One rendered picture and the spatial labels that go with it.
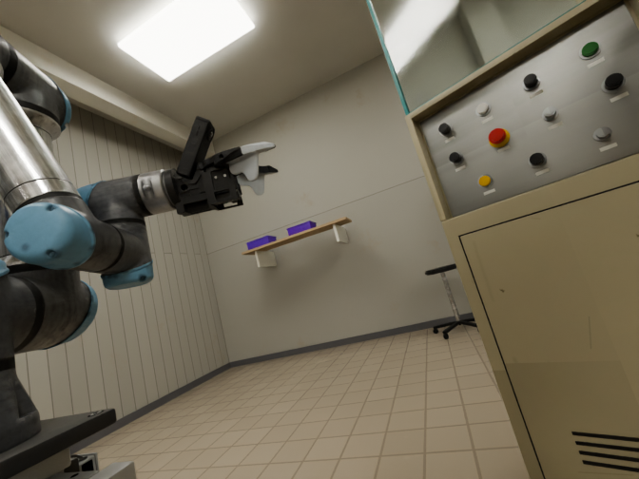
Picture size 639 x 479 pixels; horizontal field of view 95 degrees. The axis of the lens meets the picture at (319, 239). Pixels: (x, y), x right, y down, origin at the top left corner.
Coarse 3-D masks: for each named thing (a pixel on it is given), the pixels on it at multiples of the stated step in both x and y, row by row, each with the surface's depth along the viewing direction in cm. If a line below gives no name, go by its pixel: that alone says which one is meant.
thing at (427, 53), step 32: (384, 0) 102; (416, 0) 95; (448, 0) 88; (480, 0) 83; (512, 0) 78; (544, 0) 74; (576, 0) 70; (384, 32) 103; (416, 32) 95; (448, 32) 89; (480, 32) 83; (512, 32) 78; (416, 64) 96; (448, 64) 89; (480, 64) 84; (416, 96) 96
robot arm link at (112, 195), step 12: (120, 180) 50; (132, 180) 50; (84, 192) 49; (96, 192) 49; (108, 192) 49; (120, 192) 49; (132, 192) 49; (96, 204) 49; (108, 204) 49; (120, 204) 49; (132, 204) 50; (144, 204) 52; (96, 216) 49; (108, 216) 48; (120, 216) 49; (132, 216) 50; (144, 216) 53
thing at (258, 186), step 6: (264, 168) 62; (270, 168) 62; (240, 174) 59; (264, 174) 62; (240, 180) 59; (246, 180) 60; (258, 180) 62; (252, 186) 61; (258, 186) 61; (258, 192) 61
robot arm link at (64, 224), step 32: (0, 64) 44; (0, 96) 40; (0, 128) 37; (32, 128) 41; (0, 160) 36; (32, 160) 38; (0, 192) 36; (32, 192) 36; (64, 192) 38; (32, 224) 33; (64, 224) 34; (96, 224) 39; (32, 256) 33; (64, 256) 34; (96, 256) 39
